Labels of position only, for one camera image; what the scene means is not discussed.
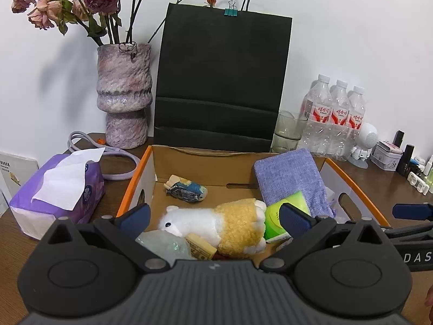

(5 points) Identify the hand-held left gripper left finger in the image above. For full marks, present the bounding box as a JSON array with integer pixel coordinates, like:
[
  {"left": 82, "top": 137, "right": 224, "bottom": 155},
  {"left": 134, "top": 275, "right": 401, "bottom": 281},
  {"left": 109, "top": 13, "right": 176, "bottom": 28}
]
[{"left": 47, "top": 203, "right": 170, "bottom": 273}]

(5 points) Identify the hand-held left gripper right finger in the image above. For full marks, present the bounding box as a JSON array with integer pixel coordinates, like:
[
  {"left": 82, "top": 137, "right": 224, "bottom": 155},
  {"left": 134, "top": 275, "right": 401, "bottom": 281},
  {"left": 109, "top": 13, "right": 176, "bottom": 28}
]
[{"left": 260, "top": 202, "right": 386, "bottom": 273}]

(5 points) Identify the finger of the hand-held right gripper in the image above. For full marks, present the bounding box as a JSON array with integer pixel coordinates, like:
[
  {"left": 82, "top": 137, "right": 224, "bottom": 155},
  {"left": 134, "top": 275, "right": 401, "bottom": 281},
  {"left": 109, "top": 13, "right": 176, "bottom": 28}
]
[
  {"left": 380, "top": 225, "right": 433, "bottom": 245},
  {"left": 392, "top": 202, "right": 433, "bottom": 222}
]

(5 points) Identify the green tissue pack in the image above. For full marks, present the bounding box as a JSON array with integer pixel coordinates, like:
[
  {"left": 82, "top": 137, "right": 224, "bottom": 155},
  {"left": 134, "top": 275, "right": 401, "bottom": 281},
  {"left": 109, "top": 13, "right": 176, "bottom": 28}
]
[{"left": 264, "top": 191, "right": 311, "bottom": 244}]

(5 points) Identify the iridescent plastic bag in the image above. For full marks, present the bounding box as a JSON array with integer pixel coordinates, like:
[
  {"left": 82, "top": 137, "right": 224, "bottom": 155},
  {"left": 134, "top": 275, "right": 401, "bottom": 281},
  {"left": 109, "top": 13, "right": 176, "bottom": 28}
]
[{"left": 135, "top": 230, "right": 197, "bottom": 261}]

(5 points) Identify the purple cloth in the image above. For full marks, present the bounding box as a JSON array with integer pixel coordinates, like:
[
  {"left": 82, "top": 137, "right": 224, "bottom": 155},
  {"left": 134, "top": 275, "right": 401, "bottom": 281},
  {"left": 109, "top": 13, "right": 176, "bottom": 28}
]
[{"left": 254, "top": 148, "right": 335, "bottom": 219}]

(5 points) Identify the blue snack packet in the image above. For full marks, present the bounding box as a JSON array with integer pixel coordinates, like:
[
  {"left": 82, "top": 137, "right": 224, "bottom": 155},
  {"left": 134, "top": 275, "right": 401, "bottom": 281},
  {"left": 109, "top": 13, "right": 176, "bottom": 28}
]
[{"left": 164, "top": 175, "right": 208, "bottom": 204}]

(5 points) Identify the white alpaca plush toy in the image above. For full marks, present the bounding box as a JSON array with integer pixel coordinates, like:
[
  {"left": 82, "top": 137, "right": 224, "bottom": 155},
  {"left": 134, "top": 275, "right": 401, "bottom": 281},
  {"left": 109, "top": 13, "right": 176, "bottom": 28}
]
[{"left": 159, "top": 199, "right": 268, "bottom": 259}]

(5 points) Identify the yellow snack packet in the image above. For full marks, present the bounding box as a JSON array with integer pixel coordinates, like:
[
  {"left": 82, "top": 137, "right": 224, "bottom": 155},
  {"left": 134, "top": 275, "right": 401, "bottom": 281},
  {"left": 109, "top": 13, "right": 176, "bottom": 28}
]
[{"left": 185, "top": 233, "right": 218, "bottom": 261}]

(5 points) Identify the orange cardboard box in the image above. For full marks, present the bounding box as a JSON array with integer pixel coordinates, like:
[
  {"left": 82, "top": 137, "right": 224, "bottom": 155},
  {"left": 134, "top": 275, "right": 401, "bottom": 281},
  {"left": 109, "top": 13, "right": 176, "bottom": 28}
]
[{"left": 116, "top": 145, "right": 392, "bottom": 261}]

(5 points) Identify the white pill organizer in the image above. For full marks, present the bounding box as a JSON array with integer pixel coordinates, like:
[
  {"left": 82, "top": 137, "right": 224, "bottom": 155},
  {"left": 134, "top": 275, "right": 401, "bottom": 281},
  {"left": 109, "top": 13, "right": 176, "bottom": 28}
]
[{"left": 408, "top": 171, "right": 433, "bottom": 195}]

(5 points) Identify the purple tissue pack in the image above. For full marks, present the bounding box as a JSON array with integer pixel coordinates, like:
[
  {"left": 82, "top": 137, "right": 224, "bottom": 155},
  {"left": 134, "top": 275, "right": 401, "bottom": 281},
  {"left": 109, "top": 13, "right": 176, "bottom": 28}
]
[{"left": 9, "top": 147, "right": 106, "bottom": 241}]

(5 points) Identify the small tin box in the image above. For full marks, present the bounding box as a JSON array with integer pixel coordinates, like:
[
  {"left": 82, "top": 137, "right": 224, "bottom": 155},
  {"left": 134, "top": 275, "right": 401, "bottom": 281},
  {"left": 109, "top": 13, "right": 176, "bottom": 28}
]
[{"left": 370, "top": 140, "right": 403, "bottom": 171}]

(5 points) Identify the white robot toy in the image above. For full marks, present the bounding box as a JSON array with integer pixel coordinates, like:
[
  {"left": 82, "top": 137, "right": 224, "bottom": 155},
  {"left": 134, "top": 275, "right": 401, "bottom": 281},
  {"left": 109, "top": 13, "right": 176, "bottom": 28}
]
[{"left": 349, "top": 123, "right": 379, "bottom": 169}]

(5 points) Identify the clear glass cup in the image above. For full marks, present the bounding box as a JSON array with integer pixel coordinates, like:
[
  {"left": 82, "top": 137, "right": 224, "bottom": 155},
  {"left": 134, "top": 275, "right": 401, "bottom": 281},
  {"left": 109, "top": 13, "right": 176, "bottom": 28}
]
[{"left": 271, "top": 110, "right": 308, "bottom": 154}]

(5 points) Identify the water bottle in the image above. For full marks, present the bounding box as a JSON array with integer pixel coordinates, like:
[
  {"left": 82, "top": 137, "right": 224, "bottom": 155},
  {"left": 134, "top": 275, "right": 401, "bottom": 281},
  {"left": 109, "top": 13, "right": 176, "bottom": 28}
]
[
  {"left": 345, "top": 86, "right": 366, "bottom": 162},
  {"left": 299, "top": 74, "right": 332, "bottom": 154},
  {"left": 330, "top": 79, "right": 350, "bottom": 158}
]

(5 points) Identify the white printed board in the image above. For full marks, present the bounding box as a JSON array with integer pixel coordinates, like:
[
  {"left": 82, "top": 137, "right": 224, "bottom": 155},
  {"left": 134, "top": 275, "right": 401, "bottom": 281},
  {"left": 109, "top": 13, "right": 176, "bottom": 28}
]
[{"left": 0, "top": 151, "right": 39, "bottom": 217}]

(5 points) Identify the purple mottled vase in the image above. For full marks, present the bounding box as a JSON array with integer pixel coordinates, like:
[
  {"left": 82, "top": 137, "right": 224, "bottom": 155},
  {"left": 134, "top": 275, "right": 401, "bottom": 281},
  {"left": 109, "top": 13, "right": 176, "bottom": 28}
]
[{"left": 96, "top": 42, "right": 153, "bottom": 150}]

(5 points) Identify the black paper bag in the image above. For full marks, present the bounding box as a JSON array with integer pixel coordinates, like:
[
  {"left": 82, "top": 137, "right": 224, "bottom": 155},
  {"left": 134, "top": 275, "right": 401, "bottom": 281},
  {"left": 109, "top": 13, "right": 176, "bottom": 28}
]
[{"left": 154, "top": 0, "right": 293, "bottom": 153}]

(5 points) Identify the lilac cable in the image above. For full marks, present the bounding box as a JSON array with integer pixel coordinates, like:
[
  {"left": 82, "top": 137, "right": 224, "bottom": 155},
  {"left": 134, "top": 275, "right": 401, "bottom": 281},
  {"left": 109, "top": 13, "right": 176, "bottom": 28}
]
[{"left": 68, "top": 131, "right": 141, "bottom": 181}]

